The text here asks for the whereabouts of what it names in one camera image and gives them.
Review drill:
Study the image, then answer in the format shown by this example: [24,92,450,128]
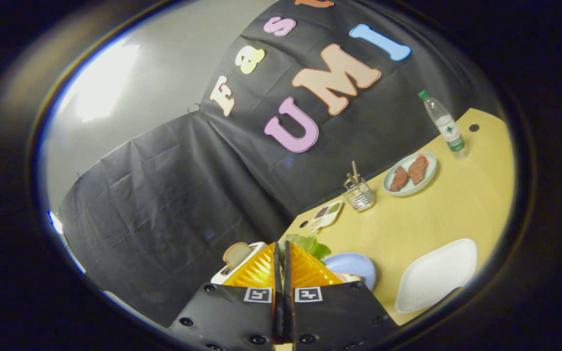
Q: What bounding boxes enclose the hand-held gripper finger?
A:
[168,241,284,351]
[283,240,399,351]

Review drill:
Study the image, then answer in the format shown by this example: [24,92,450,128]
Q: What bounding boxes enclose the green lettuce leaf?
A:
[281,234,332,261]

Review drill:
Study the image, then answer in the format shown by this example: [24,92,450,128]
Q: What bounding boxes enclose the white toaster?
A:
[211,241,268,285]

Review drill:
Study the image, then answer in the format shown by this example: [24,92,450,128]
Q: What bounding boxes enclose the blue plate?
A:
[322,253,377,291]

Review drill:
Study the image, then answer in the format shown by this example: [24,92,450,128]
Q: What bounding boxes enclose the white divided condiment dish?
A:
[308,200,344,231]

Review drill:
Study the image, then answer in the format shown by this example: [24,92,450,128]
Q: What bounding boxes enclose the white plate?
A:
[395,238,478,313]

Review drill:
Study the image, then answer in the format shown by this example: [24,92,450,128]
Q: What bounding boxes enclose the black backdrop cloth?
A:
[58,0,496,328]

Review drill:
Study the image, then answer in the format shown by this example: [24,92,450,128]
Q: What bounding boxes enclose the brown meat patty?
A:
[389,166,410,192]

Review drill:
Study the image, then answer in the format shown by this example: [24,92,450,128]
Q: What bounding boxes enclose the meat patty with red edge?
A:
[407,154,430,185]

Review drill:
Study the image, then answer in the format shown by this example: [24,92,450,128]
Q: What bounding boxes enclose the pale green plate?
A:
[382,151,438,197]

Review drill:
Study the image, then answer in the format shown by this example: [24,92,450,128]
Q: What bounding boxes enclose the clear plastic water bottle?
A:
[418,90,469,160]

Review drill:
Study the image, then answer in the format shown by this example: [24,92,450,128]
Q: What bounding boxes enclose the ceiling light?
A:
[74,41,140,122]

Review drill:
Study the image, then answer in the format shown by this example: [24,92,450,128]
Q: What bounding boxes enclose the wire mesh utensil holder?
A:
[343,176,375,213]

